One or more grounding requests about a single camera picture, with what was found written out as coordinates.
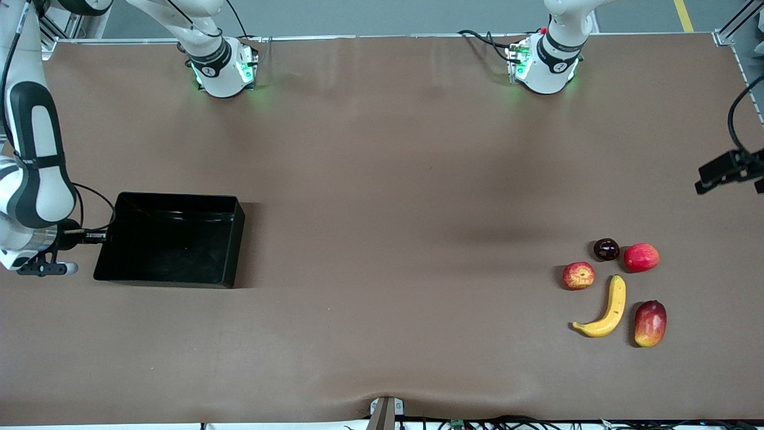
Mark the pink red round fruit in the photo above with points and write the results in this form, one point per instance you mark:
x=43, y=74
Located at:
x=641, y=258

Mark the yellow banana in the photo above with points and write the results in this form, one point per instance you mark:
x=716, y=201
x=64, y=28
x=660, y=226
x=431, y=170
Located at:
x=615, y=304

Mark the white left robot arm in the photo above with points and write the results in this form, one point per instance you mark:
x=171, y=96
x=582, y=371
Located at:
x=549, y=65

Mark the aluminium frame strut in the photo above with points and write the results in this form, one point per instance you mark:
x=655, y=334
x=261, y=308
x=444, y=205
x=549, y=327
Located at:
x=731, y=30
x=65, y=33

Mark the red yellow mango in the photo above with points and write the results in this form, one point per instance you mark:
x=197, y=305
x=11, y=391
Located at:
x=650, y=322

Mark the brown table mat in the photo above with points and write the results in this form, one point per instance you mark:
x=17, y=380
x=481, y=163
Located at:
x=358, y=298

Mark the dark purple plum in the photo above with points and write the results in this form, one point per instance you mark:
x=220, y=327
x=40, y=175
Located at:
x=606, y=249

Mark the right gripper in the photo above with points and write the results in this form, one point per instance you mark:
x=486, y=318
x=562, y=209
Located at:
x=70, y=238

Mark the grey table edge bracket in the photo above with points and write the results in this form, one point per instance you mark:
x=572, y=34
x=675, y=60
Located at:
x=385, y=415

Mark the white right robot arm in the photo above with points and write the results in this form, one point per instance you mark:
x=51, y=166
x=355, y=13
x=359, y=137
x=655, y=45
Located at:
x=36, y=131

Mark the red yellow striped apple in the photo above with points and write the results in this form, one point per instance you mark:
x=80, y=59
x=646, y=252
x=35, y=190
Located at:
x=579, y=276

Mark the black plastic box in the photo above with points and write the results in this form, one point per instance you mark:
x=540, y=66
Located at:
x=167, y=245

